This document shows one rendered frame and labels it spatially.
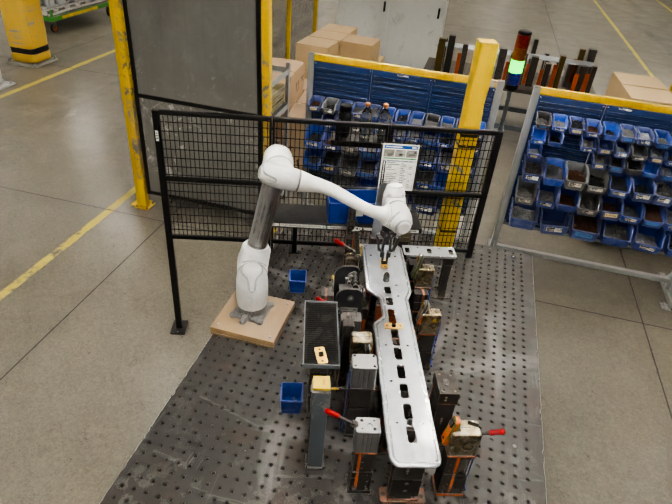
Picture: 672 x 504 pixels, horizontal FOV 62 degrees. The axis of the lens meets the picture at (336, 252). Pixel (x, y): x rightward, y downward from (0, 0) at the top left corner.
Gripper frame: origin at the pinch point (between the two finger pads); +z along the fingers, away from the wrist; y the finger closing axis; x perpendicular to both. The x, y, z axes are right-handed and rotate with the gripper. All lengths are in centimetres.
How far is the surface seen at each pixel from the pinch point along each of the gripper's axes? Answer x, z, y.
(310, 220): 36, 2, -38
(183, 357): 28, 105, -115
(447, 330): -13, 36, 37
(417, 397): -87, 5, 5
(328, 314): -59, -11, -31
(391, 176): 55, -19, 7
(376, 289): -20.5, 5.3, -5.5
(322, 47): 408, 2, -29
